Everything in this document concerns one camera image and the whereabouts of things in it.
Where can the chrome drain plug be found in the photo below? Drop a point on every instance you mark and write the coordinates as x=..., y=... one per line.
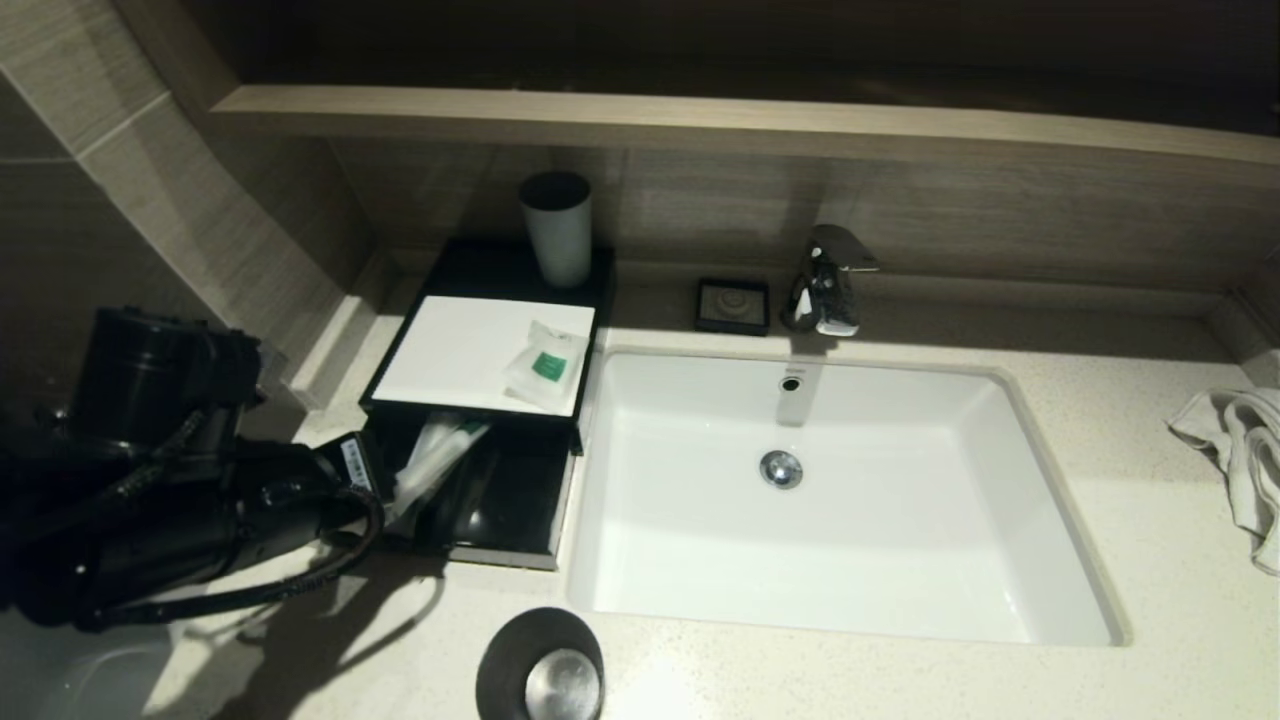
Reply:
x=781, y=470

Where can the black soap dish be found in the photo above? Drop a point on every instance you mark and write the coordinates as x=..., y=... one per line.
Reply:
x=732, y=305

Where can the wooden wall shelf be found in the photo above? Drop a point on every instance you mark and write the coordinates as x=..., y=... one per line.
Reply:
x=700, y=125

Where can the white ribbed mat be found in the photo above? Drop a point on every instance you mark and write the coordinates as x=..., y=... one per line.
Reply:
x=450, y=350

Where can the black amenity tray with drawer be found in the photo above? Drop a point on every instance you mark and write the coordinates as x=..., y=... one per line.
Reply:
x=480, y=265

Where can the white towel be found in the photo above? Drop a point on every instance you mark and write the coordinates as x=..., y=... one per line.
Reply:
x=1250, y=450

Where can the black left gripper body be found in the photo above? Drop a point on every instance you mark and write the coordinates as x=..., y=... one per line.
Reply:
x=345, y=470

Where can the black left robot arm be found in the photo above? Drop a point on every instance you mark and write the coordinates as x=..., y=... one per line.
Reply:
x=150, y=480

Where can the white sink basin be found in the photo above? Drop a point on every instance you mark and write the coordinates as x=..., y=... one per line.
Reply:
x=900, y=520

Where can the chrome faucet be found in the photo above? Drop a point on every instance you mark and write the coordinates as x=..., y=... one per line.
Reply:
x=830, y=290

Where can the small square packet green label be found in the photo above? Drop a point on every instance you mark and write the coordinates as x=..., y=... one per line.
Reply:
x=548, y=368

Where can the grey cup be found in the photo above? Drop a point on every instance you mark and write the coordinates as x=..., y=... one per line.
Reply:
x=555, y=240

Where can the grey toilet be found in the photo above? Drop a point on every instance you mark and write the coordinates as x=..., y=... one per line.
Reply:
x=90, y=680

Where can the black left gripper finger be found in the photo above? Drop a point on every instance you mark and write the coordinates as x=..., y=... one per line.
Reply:
x=392, y=505
x=385, y=455

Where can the round black dish metal centre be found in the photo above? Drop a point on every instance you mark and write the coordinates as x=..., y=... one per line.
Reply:
x=500, y=660

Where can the black plastic tray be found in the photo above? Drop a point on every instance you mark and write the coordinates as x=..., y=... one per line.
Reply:
x=520, y=490

